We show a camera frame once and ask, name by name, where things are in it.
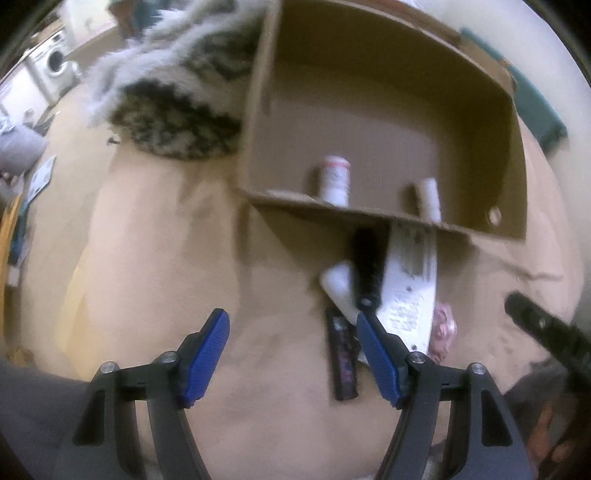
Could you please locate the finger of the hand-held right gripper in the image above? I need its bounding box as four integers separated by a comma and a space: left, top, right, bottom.
505, 291, 591, 374

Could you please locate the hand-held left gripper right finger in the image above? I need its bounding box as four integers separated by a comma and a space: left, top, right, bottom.
356, 313, 539, 480

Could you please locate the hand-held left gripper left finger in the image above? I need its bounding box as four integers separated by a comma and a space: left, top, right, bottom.
51, 308, 230, 480

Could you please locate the pink translucent scalp massager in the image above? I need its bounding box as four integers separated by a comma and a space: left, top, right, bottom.
427, 302, 458, 363

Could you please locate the white plastic holder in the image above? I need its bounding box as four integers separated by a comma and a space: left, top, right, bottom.
369, 219, 438, 354

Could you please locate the small white bottle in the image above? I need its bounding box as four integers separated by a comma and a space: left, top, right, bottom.
320, 260, 358, 319

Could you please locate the black cylindrical brush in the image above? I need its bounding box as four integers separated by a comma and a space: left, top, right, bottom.
351, 227, 386, 310

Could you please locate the cardboard box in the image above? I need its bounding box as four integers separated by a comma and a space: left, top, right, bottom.
236, 0, 528, 241

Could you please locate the beige bed sheet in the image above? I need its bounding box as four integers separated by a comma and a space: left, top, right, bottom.
0, 28, 583, 480

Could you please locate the white tube bottle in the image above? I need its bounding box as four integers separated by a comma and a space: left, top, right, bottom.
413, 178, 444, 225

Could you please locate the white bottle with red cap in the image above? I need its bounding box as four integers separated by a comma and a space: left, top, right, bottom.
315, 155, 352, 207

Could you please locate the teal cloth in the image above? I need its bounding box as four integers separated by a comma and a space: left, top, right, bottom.
459, 27, 568, 153

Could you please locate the grey furry blanket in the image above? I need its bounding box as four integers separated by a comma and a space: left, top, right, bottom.
83, 0, 271, 161

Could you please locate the printed paper sheet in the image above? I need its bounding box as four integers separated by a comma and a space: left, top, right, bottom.
25, 154, 57, 204

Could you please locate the grey pillow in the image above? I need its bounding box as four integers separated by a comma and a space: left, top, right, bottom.
0, 124, 49, 176

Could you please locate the white washing machine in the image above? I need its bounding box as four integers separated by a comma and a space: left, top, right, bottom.
28, 30, 81, 100

